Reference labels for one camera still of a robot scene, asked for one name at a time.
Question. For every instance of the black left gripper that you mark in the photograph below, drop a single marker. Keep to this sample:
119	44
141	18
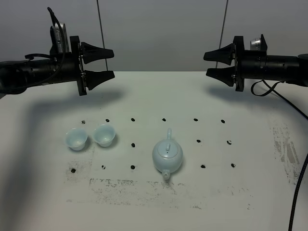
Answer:
90	54

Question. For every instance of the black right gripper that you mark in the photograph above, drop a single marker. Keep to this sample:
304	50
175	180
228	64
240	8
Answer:
229	75

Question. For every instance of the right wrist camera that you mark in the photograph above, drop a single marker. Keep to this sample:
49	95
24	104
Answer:
258	44

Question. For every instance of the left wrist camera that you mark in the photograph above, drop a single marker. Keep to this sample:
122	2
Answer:
59	39

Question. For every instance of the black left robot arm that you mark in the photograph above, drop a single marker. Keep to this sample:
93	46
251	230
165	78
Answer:
17	76

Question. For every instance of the pale blue porcelain teapot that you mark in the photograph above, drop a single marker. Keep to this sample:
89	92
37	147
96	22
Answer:
167	156

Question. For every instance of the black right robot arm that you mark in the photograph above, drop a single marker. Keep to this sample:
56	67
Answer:
256	64

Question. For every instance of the pale blue teacup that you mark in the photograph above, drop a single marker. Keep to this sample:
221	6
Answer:
76	138
104	135

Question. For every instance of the left pale blue teacup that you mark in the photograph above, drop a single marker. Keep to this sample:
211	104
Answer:
76	138

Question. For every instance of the right pale blue teacup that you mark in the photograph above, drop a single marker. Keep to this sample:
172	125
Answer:
104	135

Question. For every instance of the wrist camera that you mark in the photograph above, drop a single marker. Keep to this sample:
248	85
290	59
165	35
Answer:
258	44
59	39

